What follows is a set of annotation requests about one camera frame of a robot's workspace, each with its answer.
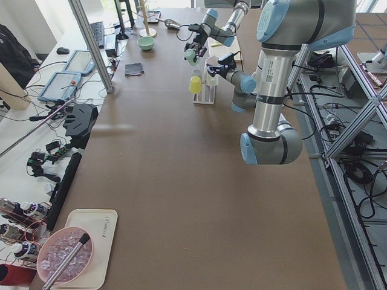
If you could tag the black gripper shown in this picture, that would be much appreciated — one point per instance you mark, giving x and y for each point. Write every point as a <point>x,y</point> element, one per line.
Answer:
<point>199,38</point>
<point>222,72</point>

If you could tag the green plastic cup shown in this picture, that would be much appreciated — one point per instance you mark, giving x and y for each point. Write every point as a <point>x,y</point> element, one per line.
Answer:
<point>190,56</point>

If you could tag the pink plastic cup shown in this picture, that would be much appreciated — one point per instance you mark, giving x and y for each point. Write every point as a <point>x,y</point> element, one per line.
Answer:
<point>212,61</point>

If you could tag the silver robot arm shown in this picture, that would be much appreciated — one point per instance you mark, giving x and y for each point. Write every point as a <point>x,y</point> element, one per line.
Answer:
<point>227,32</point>
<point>283,28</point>

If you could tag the cream white cup on rack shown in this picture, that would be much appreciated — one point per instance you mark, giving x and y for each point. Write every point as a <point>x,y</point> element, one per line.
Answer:
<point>212,80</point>

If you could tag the yellow cup on rack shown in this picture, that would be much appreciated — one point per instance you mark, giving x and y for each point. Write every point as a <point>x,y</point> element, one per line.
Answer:
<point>195,85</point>

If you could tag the bamboo cutting board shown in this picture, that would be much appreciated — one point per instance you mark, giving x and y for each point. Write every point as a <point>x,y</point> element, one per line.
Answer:
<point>222,50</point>

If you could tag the metal scoop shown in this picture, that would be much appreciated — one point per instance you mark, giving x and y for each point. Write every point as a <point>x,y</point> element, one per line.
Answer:
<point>170,23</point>

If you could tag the green bowl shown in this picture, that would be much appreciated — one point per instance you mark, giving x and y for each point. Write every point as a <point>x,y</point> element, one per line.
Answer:
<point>146,43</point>

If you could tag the wooden mug tree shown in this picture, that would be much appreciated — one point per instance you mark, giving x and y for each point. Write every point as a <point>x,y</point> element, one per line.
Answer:
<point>141,12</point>

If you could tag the grey folded cloth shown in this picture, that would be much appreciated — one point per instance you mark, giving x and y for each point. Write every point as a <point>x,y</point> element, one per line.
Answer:
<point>133,69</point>

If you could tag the black keyboard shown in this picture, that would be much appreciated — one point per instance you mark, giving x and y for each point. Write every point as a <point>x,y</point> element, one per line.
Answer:
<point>97,29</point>

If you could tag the blue teach pendant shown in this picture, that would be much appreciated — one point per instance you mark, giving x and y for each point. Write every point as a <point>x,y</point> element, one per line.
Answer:
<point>61,86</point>
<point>81,62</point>

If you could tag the black computer mouse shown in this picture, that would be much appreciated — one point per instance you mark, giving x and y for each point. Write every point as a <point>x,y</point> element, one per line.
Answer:
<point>62,51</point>

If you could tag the cream tray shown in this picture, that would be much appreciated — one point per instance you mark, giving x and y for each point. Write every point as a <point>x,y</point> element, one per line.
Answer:
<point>100,225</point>

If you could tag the metal tongs in bowl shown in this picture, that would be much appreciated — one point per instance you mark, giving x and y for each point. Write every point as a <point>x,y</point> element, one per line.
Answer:
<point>53,278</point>

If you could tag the pink bowl of ice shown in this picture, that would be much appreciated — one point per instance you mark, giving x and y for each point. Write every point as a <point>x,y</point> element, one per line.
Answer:
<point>56,248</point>

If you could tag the white wire cup rack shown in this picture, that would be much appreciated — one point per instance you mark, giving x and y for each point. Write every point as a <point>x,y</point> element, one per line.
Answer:
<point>207,94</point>

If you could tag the aluminium frame post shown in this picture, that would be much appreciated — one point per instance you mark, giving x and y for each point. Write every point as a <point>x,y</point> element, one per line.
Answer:
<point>91,43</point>

